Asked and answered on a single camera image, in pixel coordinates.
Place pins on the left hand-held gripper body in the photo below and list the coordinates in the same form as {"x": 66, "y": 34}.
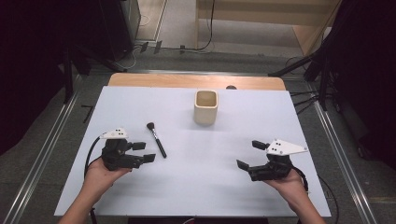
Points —
{"x": 116, "y": 155}

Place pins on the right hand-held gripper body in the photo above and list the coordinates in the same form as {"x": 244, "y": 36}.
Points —
{"x": 274, "y": 169}

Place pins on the black makeup brush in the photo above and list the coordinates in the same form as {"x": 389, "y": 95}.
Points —
{"x": 157, "y": 141}

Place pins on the beige square cup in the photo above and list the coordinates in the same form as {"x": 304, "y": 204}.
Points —
{"x": 205, "y": 115}

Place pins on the person's right hand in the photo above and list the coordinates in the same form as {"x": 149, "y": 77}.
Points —
{"x": 289, "y": 186}

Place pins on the person's left hand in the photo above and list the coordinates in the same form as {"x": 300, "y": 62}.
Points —
{"x": 99, "y": 177}

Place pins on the dark round knob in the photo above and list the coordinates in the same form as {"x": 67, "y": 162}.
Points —
{"x": 231, "y": 87}

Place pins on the black stand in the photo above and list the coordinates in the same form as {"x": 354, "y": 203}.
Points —
{"x": 67, "y": 77}
{"x": 323, "y": 71}

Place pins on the black cabinet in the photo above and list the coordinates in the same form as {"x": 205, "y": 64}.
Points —
{"x": 121, "y": 28}

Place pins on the light wooden shelf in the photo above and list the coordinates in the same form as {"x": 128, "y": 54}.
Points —
{"x": 264, "y": 12}

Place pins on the metal floor rail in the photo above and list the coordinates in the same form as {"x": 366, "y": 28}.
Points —
{"x": 40, "y": 158}
{"x": 342, "y": 161}

